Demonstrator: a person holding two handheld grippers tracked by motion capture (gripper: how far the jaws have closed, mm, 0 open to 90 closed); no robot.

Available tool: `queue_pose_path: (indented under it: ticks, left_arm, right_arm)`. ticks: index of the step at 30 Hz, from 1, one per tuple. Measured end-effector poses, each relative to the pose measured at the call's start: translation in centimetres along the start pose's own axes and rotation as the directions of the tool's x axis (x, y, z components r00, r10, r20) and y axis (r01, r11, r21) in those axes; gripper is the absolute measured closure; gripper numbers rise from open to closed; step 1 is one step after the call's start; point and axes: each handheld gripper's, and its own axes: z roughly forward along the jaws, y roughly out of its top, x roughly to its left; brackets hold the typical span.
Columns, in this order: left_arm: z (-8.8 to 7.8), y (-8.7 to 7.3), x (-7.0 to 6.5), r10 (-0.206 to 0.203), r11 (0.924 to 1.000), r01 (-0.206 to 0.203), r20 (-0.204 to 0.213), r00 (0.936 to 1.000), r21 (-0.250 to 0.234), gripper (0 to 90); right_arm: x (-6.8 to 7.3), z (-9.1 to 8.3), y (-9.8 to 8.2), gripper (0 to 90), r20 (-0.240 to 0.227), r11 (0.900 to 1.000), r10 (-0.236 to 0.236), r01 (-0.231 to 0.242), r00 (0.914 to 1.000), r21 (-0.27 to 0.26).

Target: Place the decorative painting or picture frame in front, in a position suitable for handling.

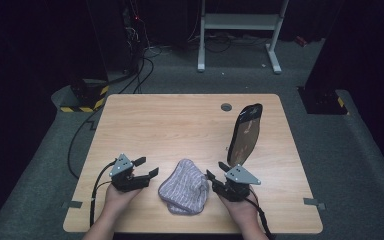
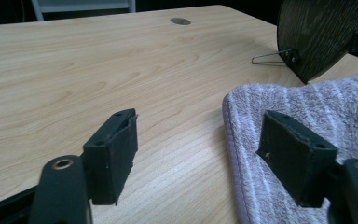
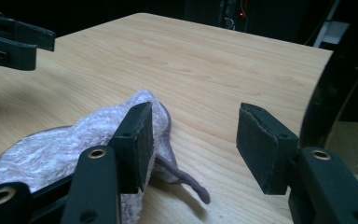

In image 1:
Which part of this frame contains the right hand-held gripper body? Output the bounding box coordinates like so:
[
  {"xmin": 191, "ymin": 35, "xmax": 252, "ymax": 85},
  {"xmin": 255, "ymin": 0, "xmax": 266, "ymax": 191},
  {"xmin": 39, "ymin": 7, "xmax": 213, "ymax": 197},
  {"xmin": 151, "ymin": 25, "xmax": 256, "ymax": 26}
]
[{"xmin": 212, "ymin": 164, "xmax": 262, "ymax": 203}]

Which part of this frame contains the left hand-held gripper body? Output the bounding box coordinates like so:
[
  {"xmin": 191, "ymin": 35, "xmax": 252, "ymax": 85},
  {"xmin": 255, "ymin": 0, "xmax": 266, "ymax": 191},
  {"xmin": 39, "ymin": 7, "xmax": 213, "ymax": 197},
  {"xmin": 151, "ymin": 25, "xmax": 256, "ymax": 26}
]
[{"xmin": 109, "ymin": 153, "xmax": 152, "ymax": 193}]

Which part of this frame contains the purple striped cloth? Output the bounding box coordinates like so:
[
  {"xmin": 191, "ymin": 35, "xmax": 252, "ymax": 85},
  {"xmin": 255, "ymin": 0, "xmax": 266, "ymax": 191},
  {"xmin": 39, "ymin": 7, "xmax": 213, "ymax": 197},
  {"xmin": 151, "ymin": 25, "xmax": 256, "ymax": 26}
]
[{"xmin": 157, "ymin": 158, "xmax": 210, "ymax": 216}]

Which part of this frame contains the black oval floral tray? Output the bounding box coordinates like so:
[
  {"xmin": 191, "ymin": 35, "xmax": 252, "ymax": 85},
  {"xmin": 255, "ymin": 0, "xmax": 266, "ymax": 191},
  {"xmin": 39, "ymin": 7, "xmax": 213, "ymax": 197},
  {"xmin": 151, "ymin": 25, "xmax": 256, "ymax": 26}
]
[{"xmin": 226, "ymin": 103, "xmax": 264, "ymax": 168}]

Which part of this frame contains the person's right hand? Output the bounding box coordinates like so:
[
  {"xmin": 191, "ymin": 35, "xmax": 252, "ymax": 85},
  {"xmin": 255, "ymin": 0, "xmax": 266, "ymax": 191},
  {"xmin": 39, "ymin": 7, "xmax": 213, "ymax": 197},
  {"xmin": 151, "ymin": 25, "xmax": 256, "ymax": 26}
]
[{"xmin": 218, "ymin": 193, "xmax": 260, "ymax": 228}]

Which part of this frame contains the person's left hand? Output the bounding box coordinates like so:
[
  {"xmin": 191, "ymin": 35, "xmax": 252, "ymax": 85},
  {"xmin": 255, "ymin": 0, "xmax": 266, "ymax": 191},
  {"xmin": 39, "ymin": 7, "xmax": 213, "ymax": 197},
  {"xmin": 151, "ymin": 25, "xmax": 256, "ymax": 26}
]
[{"xmin": 104, "ymin": 181, "xmax": 142, "ymax": 215}]

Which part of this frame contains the black yellow striped base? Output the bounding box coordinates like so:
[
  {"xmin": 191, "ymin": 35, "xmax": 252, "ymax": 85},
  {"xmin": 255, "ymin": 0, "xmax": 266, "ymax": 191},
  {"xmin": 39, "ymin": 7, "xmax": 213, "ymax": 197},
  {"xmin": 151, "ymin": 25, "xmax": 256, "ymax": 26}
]
[{"xmin": 59, "ymin": 78, "xmax": 110, "ymax": 114}]

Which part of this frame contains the grey tape piece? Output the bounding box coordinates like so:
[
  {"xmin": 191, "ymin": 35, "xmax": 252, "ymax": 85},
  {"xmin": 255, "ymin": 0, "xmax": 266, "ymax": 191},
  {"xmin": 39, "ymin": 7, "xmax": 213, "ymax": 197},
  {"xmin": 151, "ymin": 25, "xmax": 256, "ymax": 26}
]
[{"xmin": 303, "ymin": 197, "xmax": 327, "ymax": 211}]

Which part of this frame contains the black base with yellow mark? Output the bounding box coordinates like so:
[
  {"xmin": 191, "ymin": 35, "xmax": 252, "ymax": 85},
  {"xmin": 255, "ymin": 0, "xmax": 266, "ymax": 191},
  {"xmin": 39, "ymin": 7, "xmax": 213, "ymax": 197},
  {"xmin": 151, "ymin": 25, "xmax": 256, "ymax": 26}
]
[{"xmin": 297, "ymin": 85, "xmax": 350, "ymax": 116}]

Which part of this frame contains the white metal stand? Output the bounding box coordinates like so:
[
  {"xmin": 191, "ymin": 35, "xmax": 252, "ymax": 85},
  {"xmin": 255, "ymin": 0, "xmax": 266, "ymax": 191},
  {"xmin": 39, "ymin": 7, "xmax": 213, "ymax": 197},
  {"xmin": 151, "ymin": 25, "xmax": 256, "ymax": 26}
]
[{"xmin": 197, "ymin": 0, "xmax": 290, "ymax": 75}]

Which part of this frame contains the small red object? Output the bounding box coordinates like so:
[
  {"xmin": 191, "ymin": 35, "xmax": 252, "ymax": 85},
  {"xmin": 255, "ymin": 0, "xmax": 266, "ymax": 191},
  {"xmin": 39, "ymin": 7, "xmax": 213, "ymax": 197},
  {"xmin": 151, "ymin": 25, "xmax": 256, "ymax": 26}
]
[{"xmin": 294, "ymin": 35, "xmax": 309, "ymax": 48}]

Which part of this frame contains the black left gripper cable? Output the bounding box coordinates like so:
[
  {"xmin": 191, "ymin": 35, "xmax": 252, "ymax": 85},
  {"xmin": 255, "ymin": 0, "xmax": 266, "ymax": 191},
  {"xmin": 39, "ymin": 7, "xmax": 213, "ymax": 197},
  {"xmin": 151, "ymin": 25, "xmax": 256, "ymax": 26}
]
[{"xmin": 89, "ymin": 159, "xmax": 118, "ymax": 228}]

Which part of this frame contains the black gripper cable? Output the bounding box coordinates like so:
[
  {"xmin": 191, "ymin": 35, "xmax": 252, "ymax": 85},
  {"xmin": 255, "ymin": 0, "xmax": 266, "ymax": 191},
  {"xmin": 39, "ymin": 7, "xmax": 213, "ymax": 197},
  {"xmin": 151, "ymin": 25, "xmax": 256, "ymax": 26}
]
[
  {"xmin": 89, "ymin": 159, "xmax": 118, "ymax": 228},
  {"xmin": 244, "ymin": 188, "xmax": 276, "ymax": 240}
]

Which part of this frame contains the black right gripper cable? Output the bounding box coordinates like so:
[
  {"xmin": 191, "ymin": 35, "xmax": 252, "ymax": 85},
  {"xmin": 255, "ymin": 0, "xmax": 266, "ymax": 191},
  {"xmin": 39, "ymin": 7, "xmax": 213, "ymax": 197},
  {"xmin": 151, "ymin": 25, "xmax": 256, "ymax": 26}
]
[{"xmin": 244, "ymin": 188, "xmax": 276, "ymax": 240}]

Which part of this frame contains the black floor cable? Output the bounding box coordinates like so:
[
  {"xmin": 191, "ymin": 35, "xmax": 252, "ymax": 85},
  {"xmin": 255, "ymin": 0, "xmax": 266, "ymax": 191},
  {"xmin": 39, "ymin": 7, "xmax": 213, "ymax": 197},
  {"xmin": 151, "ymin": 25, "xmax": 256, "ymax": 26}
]
[{"xmin": 67, "ymin": 56, "xmax": 155, "ymax": 181}]

